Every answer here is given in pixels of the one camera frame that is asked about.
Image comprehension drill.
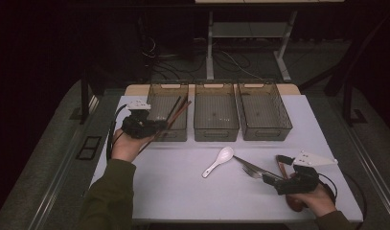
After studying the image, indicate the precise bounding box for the left hand-held gripper black cable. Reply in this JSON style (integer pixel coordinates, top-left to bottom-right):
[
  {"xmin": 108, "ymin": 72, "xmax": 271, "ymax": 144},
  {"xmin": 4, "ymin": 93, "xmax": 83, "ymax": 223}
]
[{"xmin": 105, "ymin": 103, "xmax": 128, "ymax": 161}]

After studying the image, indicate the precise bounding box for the bundle of floor cables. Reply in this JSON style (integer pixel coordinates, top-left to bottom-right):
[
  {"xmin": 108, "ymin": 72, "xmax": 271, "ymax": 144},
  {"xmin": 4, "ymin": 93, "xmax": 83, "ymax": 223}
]
[{"xmin": 141, "ymin": 36, "xmax": 264, "ymax": 81}]

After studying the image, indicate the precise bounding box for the metal floor rail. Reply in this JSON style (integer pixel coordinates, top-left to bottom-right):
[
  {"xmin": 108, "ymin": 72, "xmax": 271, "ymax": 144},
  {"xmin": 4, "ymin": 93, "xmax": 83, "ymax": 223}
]
[
  {"xmin": 33, "ymin": 95, "xmax": 100, "ymax": 230},
  {"xmin": 339, "ymin": 121, "xmax": 390, "ymax": 224}
]

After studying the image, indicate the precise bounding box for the brown wooden chopstick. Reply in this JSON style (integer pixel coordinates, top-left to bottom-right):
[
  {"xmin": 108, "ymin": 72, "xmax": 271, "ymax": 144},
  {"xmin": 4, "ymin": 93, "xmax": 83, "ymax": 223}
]
[
  {"xmin": 139, "ymin": 101, "xmax": 193, "ymax": 155},
  {"xmin": 168, "ymin": 96, "xmax": 189, "ymax": 127}
]

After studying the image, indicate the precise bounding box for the black slanted stand leg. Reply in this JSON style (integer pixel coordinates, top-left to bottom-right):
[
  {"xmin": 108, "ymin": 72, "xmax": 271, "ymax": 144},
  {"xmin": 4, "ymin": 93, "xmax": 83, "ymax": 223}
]
[{"xmin": 299, "ymin": 9, "xmax": 390, "ymax": 97}]

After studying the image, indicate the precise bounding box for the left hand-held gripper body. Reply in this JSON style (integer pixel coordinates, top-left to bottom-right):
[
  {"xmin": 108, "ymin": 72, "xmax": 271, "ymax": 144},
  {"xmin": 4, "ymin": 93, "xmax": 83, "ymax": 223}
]
[{"xmin": 120, "ymin": 99, "xmax": 158, "ymax": 139}]

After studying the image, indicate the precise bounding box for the person's left hand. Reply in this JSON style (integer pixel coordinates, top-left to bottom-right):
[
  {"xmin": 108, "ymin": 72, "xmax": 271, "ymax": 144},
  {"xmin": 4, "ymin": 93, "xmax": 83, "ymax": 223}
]
[{"xmin": 111, "ymin": 128, "xmax": 155, "ymax": 163}]

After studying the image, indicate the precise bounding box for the thin black cable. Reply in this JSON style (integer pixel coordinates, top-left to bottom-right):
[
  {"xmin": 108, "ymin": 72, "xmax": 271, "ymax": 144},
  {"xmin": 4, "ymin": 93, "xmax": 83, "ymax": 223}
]
[{"xmin": 342, "ymin": 172, "xmax": 368, "ymax": 230}]

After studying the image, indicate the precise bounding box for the black upright stand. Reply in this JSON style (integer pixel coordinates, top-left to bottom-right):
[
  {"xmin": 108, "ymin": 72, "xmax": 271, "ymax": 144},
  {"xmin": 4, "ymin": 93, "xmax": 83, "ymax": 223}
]
[
  {"xmin": 341, "ymin": 75, "xmax": 369, "ymax": 127},
  {"xmin": 69, "ymin": 70, "xmax": 92, "ymax": 126}
]

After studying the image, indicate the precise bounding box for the white ceramic spoon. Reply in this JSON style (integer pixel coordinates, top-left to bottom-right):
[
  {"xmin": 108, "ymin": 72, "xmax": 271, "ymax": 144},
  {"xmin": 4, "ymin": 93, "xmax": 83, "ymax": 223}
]
[{"xmin": 201, "ymin": 146, "xmax": 235, "ymax": 179}]

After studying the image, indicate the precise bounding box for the slim silver metal utensil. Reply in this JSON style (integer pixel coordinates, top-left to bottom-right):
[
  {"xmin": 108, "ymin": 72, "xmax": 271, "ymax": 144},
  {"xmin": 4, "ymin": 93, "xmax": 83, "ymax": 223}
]
[{"xmin": 233, "ymin": 155, "xmax": 270, "ymax": 175}]

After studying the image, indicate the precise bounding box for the right hand-held gripper black cable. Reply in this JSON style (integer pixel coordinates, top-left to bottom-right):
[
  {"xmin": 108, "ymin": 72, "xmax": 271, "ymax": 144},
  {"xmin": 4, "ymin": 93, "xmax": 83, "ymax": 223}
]
[{"xmin": 318, "ymin": 172, "xmax": 339, "ymax": 205}]

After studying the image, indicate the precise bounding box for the white table mat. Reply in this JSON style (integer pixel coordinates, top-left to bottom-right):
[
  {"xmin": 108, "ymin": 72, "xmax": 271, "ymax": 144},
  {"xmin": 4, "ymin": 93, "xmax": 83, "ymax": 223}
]
[{"xmin": 79, "ymin": 94, "xmax": 364, "ymax": 223}]

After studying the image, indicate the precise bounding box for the clear grey plastic bin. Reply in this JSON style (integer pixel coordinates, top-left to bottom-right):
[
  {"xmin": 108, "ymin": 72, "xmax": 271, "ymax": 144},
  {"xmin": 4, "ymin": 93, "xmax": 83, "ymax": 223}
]
[
  {"xmin": 193, "ymin": 80, "xmax": 241, "ymax": 143},
  {"xmin": 236, "ymin": 80, "xmax": 293, "ymax": 142},
  {"xmin": 140, "ymin": 80, "xmax": 190, "ymax": 143}
]

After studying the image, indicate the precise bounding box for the black floor socket frame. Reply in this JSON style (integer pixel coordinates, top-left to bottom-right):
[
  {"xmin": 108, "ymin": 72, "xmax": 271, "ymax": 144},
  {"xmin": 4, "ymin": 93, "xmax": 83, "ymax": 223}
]
[{"xmin": 76, "ymin": 135, "xmax": 103, "ymax": 161}]

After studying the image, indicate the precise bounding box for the silver metal fork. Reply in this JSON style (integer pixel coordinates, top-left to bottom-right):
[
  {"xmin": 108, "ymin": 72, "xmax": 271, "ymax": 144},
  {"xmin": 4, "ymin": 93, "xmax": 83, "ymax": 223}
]
[{"xmin": 241, "ymin": 164, "xmax": 282, "ymax": 180}]

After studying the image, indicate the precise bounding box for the hand-held gripper black cable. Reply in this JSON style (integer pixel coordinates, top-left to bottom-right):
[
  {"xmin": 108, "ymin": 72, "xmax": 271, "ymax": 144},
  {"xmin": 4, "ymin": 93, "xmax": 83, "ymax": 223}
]
[
  {"xmin": 318, "ymin": 172, "xmax": 339, "ymax": 205},
  {"xmin": 105, "ymin": 103, "xmax": 128, "ymax": 161}
]

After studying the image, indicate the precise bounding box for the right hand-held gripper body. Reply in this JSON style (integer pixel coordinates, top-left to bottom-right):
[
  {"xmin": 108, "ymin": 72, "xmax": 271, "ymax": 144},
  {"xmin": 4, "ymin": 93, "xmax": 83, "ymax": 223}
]
[{"xmin": 275, "ymin": 150, "xmax": 339, "ymax": 196}]

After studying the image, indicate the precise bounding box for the brown wooden spoon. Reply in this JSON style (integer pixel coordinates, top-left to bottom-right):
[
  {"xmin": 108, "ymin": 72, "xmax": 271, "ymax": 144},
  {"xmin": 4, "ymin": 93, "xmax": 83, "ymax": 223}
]
[{"xmin": 275, "ymin": 155, "xmax": 305, "ymax": 213}]

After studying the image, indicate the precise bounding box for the light wooden table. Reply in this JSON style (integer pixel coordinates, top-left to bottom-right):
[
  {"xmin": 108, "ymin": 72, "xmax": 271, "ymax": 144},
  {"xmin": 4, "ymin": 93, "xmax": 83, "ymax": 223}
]
[{"xmin": 124, "ymin": 83, "xmax": 302, "ymax": 97}]

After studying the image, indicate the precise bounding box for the white desk with grey frame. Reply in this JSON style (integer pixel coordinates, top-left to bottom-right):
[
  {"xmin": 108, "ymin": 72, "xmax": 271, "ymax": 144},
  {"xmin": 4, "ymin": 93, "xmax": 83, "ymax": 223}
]
[{"xmin": 195, "ymin": 0, "xmax": 345, "ymax": 82}]

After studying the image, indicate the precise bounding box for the person's right hand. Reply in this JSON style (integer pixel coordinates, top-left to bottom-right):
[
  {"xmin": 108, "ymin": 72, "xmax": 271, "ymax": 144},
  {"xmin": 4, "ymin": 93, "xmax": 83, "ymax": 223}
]
[{"xmin": 287, "ymin": 183, "xmax": 337, "ymax": 218}]

